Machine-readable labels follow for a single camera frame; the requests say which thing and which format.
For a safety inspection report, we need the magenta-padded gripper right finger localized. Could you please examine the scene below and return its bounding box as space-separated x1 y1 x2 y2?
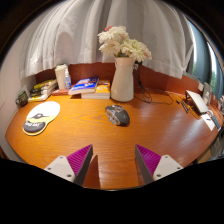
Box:
134 144 185 186

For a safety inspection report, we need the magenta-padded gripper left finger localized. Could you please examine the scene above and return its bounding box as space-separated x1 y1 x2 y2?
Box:
43 143 94 187

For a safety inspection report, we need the black grey computer mouse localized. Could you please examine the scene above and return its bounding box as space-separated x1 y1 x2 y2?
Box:
104 104 131 127

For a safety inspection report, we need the white yellow black mouse pad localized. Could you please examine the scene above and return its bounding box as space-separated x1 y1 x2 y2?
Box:
22 100 61 136

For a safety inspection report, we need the white paper sheet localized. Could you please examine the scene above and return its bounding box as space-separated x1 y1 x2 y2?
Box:
200 113 218 132

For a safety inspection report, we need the black pen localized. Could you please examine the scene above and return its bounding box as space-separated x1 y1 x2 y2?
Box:
180 99 190 114

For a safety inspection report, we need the yellow white thick book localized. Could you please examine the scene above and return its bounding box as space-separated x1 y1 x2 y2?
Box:
27 90 56 103

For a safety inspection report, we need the red brown flat book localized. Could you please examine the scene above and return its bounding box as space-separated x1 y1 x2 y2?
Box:
51 88 71 97

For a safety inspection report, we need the black spine book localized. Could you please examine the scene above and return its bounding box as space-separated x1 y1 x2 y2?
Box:
29 83 58 94
29 87 58 98

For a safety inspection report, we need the dark mug with green inside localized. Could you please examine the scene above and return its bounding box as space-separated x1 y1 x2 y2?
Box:
15 90 30 108

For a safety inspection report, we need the orange yellow paperback book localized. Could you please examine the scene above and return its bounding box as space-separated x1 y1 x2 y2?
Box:
80 79 111 100

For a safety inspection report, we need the cream lidded tumbler cup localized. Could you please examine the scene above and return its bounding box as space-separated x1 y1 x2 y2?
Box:
54 63 69 90

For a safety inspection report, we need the white ceramic vase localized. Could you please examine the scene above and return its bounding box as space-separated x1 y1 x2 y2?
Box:
110 56 136 103

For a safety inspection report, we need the white curtain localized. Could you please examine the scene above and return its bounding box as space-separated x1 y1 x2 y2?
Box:
19 0 195 80

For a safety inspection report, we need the white artificial flower bunch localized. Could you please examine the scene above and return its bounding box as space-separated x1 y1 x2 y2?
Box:
97 25 153 63

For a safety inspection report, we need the black cable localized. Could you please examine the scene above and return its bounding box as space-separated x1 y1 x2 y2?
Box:
133 64 183 105

